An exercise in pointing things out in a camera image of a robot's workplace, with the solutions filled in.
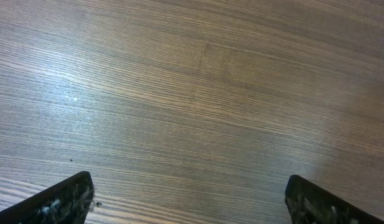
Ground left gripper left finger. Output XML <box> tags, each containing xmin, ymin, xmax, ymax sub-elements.
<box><xmin>0</xmin><ymin>171</ymin><xmax>95</xmax><ymax>224</ymax></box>

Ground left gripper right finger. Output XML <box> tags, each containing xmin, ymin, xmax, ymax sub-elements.
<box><xmin>285</xmin><ymin>175</ymin><xmax>384</xmax><ymax>224</ymax></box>

